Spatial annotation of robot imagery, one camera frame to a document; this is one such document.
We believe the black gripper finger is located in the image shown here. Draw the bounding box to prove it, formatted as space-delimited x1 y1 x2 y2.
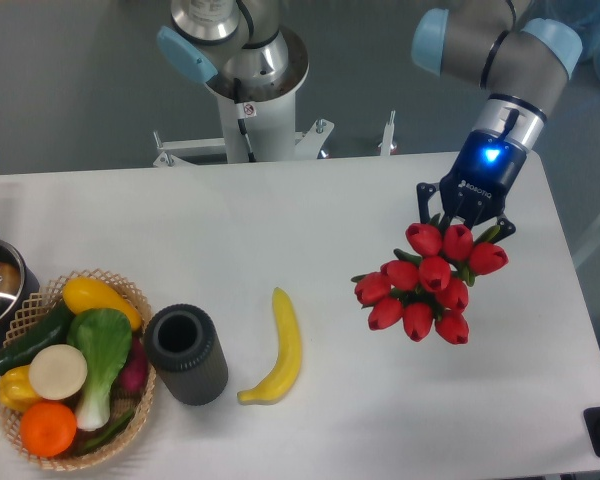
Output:
490 215 516 244
416 182 441 223

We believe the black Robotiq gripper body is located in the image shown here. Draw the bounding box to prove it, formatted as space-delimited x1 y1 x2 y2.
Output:
439 131 527 224

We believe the red tulip bouquet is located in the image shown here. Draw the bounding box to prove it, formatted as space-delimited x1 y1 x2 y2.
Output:
352 216 509 345

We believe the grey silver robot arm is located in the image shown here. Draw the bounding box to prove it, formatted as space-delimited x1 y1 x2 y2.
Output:
157 1 582 243

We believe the dark grey ribbed vase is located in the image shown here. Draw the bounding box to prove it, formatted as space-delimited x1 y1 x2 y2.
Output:
144 304 228 406

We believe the yellow banana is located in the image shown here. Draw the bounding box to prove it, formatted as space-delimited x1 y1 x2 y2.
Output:
237 287 303 405

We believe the purple red radish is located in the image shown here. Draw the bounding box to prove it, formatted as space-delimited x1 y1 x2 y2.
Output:
118 337 148 393

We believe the green bok choy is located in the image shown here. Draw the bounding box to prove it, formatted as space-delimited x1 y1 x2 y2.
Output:
67 308 132 431

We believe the yellow squash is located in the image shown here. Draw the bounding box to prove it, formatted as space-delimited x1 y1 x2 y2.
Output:
62 277 142 331

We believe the green cucumber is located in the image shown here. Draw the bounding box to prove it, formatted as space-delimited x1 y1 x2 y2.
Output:
0 300 75 376

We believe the woven wicker basket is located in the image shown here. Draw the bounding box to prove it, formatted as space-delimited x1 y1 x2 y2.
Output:
0 269 156 472

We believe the green chili pepper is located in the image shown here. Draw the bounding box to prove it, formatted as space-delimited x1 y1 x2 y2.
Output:
74 409 135 456

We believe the white round radish slice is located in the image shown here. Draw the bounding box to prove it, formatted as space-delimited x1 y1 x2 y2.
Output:
28 344 87 400

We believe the orange fruit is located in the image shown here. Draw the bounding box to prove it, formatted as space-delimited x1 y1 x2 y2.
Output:
19 402 77 457

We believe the yellow bell pepper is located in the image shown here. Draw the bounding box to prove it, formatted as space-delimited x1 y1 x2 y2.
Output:
0 365 43 413

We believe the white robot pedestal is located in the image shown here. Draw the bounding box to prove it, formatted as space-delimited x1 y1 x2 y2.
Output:
152 29 399 169

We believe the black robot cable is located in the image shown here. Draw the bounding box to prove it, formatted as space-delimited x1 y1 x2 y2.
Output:
232 77 257 164

